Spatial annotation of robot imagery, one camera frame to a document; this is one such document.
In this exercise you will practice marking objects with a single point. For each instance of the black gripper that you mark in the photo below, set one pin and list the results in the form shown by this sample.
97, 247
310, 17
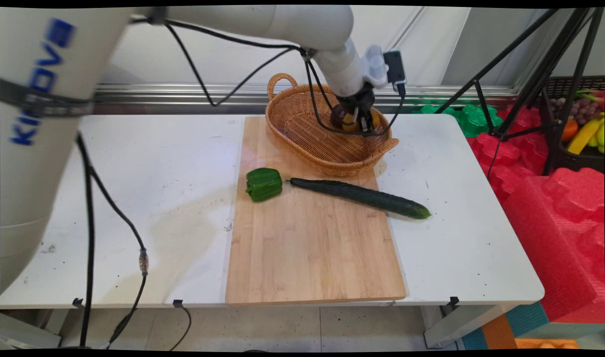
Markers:
356, 99

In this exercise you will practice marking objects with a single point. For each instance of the yellow orange fruit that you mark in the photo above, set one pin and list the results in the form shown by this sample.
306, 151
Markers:
349, 125

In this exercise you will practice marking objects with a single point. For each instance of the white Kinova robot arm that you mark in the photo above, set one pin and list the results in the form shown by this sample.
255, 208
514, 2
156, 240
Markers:
34, 173

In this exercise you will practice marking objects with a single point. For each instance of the dark purple red onion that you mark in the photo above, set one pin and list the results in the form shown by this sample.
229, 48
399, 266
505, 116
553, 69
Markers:
336, 118

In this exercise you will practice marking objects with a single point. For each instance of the long dark green cucumber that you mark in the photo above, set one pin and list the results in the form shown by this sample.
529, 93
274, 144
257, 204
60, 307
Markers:
362, 196

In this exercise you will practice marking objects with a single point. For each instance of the green foam piece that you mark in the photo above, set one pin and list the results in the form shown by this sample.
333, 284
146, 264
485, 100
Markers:
473, 119

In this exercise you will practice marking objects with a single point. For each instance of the green bell pepper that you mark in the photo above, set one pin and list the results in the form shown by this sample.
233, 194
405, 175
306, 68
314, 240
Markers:
263, 184

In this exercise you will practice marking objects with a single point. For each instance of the small red foam block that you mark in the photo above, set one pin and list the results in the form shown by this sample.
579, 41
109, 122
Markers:
506, 158

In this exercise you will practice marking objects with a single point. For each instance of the wooden cutting board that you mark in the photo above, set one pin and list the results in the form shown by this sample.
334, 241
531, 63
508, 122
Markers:
307, 267

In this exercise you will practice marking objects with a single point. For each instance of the black tripod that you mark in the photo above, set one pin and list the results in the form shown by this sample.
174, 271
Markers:
555, 54

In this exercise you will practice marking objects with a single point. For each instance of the black basket with fruit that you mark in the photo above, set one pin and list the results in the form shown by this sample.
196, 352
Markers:
563, 158

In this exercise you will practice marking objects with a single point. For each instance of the round orange fruit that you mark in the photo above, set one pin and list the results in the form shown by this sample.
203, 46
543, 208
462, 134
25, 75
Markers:
569, 131

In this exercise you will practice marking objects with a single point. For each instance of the purple grape bunch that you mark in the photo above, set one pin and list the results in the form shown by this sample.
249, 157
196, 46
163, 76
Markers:
577, 110

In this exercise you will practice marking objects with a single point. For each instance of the yellow banana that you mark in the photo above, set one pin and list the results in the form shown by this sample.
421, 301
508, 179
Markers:
582, 136

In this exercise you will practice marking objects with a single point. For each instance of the white table leg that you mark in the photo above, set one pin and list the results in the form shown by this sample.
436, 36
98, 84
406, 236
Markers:
456, 325

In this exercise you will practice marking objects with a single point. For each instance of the large red foam block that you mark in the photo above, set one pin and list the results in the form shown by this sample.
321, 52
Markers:
555, 238

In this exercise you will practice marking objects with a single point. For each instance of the teal orange foam block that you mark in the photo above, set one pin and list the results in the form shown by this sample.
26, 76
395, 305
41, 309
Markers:
525, 322

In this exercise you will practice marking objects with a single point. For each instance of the flat orange foam piece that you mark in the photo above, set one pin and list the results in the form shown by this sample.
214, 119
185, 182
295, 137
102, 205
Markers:
545, 343

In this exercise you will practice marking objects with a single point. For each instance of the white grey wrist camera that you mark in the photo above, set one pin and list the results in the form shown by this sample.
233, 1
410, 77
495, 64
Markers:
382, 67

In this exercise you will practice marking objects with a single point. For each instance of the aluminium wall rail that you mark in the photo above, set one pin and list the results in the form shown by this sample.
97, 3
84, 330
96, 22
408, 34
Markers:
431, 94

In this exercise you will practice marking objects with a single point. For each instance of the grey metal base plate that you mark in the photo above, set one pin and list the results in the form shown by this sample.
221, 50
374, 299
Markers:
25, 334

